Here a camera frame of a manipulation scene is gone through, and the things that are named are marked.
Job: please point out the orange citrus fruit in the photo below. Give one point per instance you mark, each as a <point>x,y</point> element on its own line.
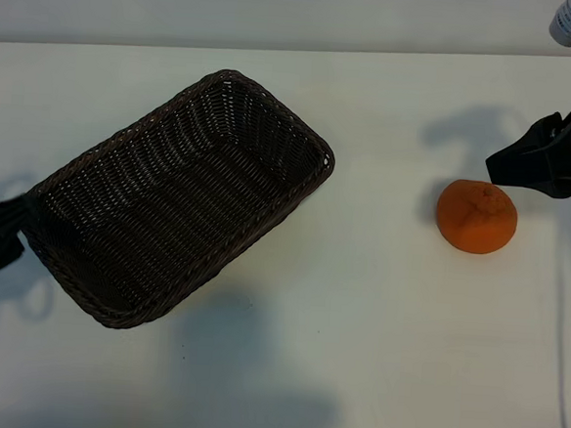
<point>476,222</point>

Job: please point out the dark brown woven basket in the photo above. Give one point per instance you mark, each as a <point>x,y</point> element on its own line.
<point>168,206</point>

